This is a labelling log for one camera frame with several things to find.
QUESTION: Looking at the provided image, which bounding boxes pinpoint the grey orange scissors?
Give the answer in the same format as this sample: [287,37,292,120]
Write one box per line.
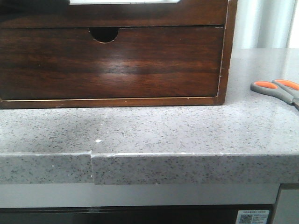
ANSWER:
[250,79,299,109]

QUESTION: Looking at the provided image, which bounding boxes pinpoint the wooden drawer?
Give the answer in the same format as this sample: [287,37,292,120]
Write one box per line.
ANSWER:
[0,26,224,100]
[0,0,228,29]

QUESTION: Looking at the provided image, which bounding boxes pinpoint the dark wooden drawer cabinet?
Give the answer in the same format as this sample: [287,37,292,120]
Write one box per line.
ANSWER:
[0,0,237,109]

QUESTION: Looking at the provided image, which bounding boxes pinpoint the white QR code label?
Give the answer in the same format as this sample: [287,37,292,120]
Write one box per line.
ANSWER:
[235,210,270,224]

